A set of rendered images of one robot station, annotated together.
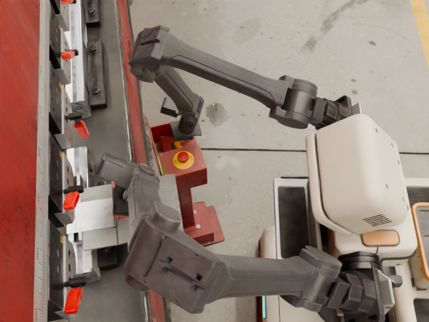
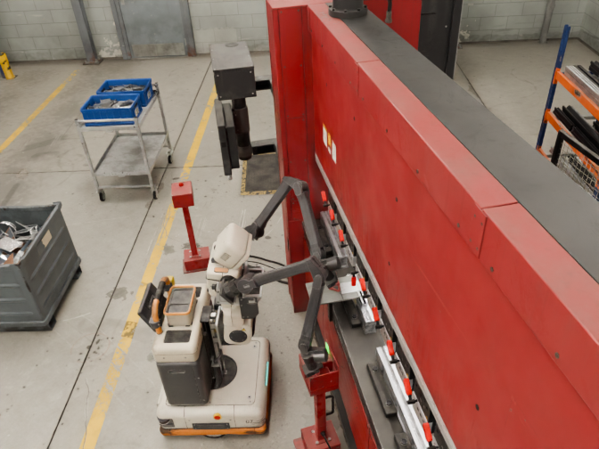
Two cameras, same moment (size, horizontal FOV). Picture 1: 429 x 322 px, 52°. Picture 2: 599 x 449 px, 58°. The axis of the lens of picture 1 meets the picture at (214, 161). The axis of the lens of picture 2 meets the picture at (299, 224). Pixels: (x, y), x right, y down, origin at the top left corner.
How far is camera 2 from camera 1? 283 cm
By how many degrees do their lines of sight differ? 84
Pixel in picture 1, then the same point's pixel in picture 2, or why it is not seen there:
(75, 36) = (400, 395)
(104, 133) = (364, 350)
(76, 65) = (390, 371)
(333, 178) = (243, 235)
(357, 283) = not seen: hidden behind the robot
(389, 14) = not seen: outside the picture
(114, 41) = (377, 422)
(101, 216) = (345, 286)
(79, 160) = (366, 314)
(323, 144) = (243, 246)
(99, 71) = (378, 385)
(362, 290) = not seen: hidden behind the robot
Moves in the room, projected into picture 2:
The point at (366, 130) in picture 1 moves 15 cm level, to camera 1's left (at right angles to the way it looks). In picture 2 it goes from (228, 238) to (258, 236)
